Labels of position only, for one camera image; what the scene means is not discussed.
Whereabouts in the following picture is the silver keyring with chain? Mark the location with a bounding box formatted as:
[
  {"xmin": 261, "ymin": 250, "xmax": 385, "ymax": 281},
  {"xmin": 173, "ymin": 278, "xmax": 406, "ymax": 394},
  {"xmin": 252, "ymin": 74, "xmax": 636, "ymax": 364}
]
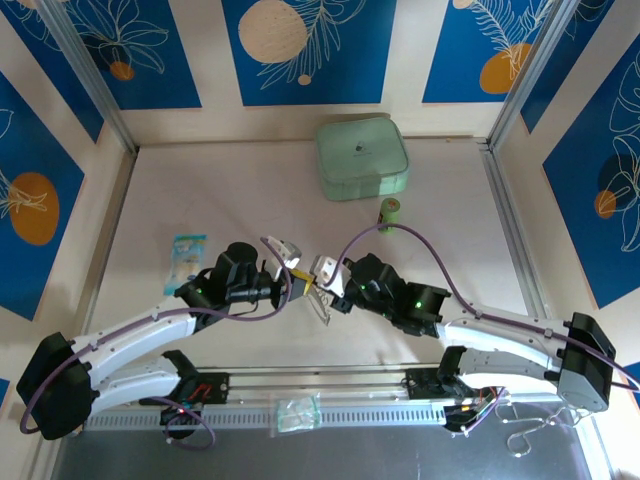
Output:
[{"xmin": 307, "ymin": 287, "xmax": 335, "ymax": 327}]

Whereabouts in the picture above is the blue snack packet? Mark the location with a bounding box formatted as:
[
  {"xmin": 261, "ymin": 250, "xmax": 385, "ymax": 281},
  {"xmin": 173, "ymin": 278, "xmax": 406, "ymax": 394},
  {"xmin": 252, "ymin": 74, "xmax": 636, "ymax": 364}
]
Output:
[{"xmin": 163, "ymin": 232, "xmax": 209, "ymax": 296}]

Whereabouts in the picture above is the green cylindrical bottle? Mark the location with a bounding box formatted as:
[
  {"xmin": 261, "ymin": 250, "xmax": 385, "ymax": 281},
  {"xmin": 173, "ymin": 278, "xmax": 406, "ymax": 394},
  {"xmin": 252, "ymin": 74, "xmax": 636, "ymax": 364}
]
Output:
[{"xmin": 375, "ymin": 197, "xmax": 403, "ymax": 236}]

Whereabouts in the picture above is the clear plastic bag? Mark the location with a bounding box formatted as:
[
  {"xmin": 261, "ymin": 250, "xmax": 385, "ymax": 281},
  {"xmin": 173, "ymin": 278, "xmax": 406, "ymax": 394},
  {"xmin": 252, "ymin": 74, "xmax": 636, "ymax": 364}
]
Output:
[{"xmin": 269, "ymin": 392, "xmax": 322, "ymax": 439}]

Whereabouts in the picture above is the mint green zip pouch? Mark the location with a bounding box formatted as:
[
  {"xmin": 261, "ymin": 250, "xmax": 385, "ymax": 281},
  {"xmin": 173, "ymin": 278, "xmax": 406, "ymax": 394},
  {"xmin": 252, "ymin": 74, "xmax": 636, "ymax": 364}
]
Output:
[{"xmin": 315, "ymin": 115, "xmax": 412, "ymax": 204}]

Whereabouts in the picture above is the black controller board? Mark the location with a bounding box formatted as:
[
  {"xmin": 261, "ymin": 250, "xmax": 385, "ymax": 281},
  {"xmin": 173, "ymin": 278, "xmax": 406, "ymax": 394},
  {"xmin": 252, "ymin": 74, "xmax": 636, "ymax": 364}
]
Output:
[
  {"xmin": 443, "ymin": 402, "xmax": 484, "ymax": 434},
  {"xmin": 159, "ymin": 403, "xmax": 202, "ymax": 432}
]

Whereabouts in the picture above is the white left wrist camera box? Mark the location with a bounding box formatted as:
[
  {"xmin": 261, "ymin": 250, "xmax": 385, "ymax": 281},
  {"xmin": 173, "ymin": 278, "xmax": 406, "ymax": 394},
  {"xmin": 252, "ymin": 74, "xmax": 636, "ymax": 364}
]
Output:
[{"xmin": 259, "ymin": 234, "xmax": 305, "ymax": 281}]

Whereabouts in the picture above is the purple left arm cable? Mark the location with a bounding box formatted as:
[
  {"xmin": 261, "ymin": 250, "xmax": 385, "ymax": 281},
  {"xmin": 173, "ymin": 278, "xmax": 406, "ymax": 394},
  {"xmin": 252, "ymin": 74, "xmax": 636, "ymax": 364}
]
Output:
[{"xmin": 19, "ymin": 259, "xmax": 294, "ymax": 449}]

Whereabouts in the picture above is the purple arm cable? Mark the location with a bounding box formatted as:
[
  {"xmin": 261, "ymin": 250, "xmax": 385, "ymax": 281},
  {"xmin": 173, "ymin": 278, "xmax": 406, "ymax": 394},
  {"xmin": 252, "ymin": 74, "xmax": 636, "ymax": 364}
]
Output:
[
  {"xmin": 337, "ymin": 223, "xmax": 640, "ymax": 436},
  {"xmin": 19, "ymin": 259, "xmax": 294, "ymax": 449}
]

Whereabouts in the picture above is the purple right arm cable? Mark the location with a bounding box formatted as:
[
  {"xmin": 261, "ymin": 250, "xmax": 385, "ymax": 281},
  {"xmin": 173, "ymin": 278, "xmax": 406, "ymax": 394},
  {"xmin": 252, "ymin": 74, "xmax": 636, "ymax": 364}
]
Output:
[{"xmin": 337, "ymin": 223, "xmax": 640, "ymax": 436}]

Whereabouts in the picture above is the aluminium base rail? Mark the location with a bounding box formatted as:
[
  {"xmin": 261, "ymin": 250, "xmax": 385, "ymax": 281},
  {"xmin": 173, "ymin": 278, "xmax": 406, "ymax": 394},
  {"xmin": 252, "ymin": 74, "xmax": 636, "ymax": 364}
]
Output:
[{"xmin": 97, "ymin": 363, "xmax": 561, "ymax": 404}]

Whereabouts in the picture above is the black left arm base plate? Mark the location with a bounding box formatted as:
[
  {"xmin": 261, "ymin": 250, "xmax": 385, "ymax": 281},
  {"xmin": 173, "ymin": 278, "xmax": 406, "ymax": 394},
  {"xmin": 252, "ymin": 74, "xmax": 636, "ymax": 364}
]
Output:
[{"xmin": 184, "ymin": 372, "xmax": 231, "ymax": 407}]

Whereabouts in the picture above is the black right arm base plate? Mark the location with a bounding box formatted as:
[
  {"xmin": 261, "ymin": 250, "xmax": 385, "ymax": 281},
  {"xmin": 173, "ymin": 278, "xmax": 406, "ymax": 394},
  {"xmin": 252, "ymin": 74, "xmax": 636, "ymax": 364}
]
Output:
[{"xmin": 402, "ymin": 367, "xmax": 454, "ymax": 401}]

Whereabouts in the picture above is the grey slotted cable duct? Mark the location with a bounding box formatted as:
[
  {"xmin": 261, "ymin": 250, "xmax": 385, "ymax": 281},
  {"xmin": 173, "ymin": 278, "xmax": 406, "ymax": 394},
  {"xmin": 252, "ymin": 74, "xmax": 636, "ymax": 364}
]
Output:
[{"xmin": 84, "ymin": 402, "xmax": 451, "ymax": 432}]

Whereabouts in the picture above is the aluminium side rail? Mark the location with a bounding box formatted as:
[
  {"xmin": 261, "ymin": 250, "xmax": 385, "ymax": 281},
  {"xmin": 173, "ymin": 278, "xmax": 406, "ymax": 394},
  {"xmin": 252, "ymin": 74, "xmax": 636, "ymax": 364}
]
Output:
[
  {"xmin": 479, "ymin": 142, "xmax": 556, "ymax": 321},
  {"xmin": 74, "ymin": 147, "xmax": 140, "ymax": 351}
]

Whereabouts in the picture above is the thin white wire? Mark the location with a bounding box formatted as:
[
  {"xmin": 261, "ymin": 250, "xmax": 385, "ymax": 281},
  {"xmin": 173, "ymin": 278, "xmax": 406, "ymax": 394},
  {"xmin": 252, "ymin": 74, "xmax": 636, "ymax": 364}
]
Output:
[{"xmin": 499, "ymin": 397, "xmax": 591, "ymax": 459}]

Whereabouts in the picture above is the aluminium corner post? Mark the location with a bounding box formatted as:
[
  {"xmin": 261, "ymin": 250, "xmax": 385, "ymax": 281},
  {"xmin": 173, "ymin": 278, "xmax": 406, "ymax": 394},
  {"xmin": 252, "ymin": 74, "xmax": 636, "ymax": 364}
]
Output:
[
  {"xmin": 37, "ymin": 0, "xmax": 140, "ymax": 151},
  {"xmin": 486, "ymin": 0, "xmax": 577, "ymax": 150}
]

